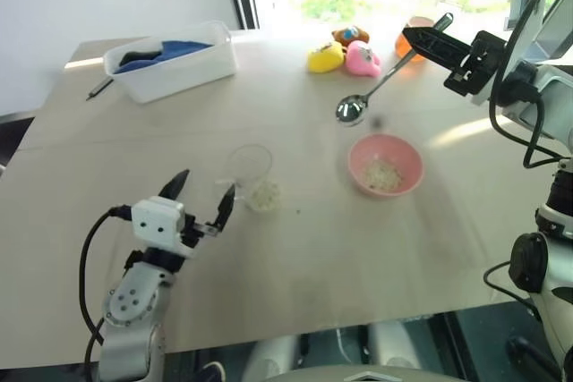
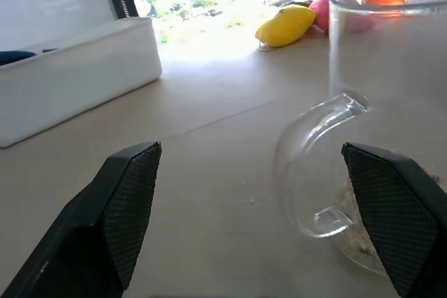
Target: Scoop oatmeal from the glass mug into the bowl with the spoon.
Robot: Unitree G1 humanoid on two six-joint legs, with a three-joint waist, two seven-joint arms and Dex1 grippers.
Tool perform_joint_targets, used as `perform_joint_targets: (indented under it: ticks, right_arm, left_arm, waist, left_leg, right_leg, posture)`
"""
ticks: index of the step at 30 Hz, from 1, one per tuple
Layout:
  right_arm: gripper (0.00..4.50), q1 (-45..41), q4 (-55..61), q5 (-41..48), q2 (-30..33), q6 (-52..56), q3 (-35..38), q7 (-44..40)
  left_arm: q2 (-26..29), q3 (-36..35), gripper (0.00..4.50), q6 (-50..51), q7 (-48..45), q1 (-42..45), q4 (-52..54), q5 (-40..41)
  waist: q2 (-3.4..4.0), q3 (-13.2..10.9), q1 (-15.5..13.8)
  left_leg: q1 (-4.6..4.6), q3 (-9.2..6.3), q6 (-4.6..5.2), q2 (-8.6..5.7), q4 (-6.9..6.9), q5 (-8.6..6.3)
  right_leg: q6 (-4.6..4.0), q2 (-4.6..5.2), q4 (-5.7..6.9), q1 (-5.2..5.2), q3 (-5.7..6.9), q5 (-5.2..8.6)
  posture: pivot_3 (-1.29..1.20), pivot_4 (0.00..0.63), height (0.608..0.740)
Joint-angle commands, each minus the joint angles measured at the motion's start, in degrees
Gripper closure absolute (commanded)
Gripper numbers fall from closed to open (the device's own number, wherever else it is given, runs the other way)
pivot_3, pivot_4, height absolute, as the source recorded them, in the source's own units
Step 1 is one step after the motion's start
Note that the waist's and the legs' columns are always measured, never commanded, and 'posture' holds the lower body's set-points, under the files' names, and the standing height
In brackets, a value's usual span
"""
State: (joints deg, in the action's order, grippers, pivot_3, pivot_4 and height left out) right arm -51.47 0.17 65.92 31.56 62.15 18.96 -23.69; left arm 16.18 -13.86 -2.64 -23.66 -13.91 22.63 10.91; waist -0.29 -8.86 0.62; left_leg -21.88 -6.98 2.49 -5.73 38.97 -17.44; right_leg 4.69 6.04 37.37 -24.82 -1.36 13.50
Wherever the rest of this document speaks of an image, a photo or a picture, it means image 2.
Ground clear glass mug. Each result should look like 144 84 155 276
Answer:
272 0 447 276

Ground yellow mango toy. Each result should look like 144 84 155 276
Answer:
255 4 317 49

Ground pink peach toy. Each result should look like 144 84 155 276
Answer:
308 0 376 36

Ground white rectangular box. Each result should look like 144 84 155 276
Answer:
0 17 163 149

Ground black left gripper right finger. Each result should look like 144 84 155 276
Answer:
341 142 447 298

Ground oatmeal flakes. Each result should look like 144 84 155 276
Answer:
335 165 447 273

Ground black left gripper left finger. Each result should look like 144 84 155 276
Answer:
0 141 163 298

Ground dark blue cloth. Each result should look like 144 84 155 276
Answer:
0 47 59 66

